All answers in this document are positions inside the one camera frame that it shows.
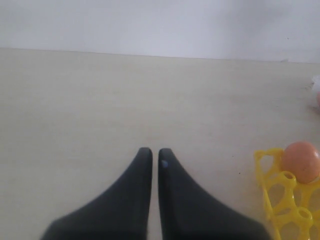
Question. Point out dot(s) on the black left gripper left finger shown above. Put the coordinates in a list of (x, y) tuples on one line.
[(119, 213)]

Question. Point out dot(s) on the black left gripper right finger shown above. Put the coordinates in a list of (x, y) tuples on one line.
[(188, 212)]

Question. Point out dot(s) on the yellow plastic egg tray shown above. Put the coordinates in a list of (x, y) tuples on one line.
[(292, 208)]

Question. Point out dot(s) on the clear plastic container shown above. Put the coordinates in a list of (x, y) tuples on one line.
[(314, 97)]

